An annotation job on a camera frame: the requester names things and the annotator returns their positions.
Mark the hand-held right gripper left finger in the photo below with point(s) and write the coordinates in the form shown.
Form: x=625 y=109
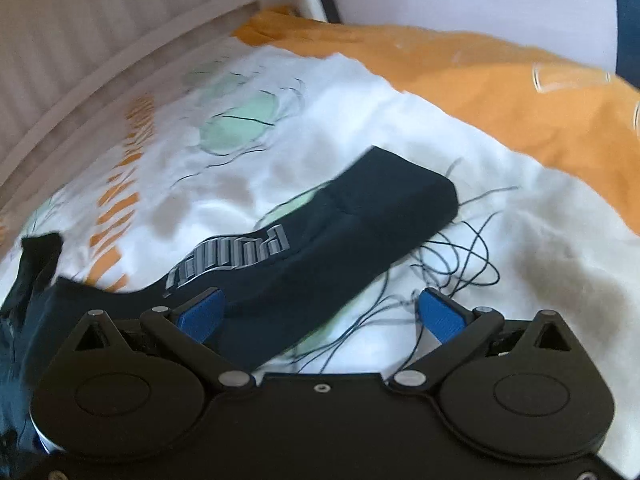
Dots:
x=204 y=311

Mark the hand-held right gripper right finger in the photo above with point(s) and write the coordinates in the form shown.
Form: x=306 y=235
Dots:
x=441 y=316

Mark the dark navy pants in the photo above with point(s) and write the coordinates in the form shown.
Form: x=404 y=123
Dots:
x=320 y=240

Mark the white printed blanket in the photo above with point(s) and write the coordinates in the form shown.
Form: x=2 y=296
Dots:
x=280 y=135

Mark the orange bed sheet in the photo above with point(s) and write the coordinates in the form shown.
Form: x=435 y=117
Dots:
x=500 y=80

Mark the black furniture leg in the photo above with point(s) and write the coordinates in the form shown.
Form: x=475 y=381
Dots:
x=330 y=4

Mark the dark blue cloth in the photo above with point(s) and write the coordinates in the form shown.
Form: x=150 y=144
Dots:
x=627 y=30

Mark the light wooden bed frame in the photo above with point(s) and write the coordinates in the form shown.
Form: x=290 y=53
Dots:
x=100 y=50

